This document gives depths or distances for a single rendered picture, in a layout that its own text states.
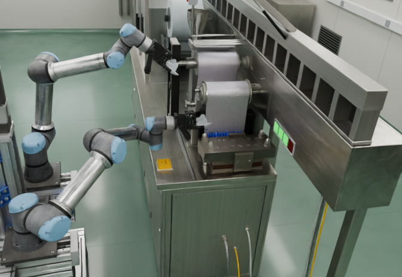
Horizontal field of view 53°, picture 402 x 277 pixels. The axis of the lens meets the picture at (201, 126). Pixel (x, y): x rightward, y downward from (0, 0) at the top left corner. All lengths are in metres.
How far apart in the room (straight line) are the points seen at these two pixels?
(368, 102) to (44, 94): 1.55
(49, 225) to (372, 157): 1.26
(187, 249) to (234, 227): 0.30
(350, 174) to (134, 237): 1.89
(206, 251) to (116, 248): 0.79
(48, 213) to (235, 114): 1.11
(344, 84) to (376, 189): 0.44
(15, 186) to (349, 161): 1.44
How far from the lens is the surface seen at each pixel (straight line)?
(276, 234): 3.20
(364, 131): 1.52
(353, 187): 1.64
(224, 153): 2.11
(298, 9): 6.45
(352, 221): 1.89
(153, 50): 2.07
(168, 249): 2.39
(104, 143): 1.85
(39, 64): 2.05
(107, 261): 2.94
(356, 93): 1.49
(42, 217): 1.75
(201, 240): 2.40
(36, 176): 2.29
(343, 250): 2.00
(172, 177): 2.12
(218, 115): 2.22
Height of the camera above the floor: 2.16
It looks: 29 degrees down
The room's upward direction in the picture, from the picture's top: 4 degrees clockwise
